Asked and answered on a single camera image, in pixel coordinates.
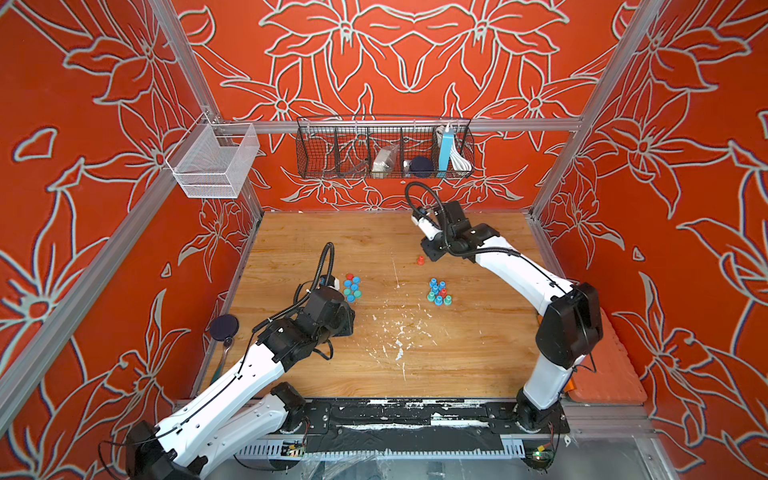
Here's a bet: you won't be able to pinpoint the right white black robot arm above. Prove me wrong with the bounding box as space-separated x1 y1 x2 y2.
404 181 604 433

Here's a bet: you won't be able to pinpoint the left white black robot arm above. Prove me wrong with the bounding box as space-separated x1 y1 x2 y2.
122 242 355 479

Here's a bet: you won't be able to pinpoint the dark blue ball in basket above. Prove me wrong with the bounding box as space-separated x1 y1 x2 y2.
409 156 434 178

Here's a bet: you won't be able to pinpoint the dark blue round brush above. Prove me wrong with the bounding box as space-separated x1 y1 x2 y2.
208 314 239 369

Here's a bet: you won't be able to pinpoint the silver pouch in basket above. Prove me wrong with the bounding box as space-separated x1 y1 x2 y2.
371 145 399 179

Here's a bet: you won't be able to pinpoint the light blue box in basket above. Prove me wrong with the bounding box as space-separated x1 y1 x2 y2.
436 127 454 178

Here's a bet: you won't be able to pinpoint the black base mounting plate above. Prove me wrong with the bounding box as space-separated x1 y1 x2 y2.
287 398 570 458

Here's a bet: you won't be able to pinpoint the orange plastic tool case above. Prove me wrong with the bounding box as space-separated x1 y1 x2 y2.
568 310 648 405

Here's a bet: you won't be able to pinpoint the white cables in basket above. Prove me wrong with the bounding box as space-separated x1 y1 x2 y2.
451 134 474 176

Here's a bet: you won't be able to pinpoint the black wire wall basket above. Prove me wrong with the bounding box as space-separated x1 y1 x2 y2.
296 114 476 180

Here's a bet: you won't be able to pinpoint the clear plastic wall bin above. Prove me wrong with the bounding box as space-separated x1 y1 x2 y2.
168 123 261 199

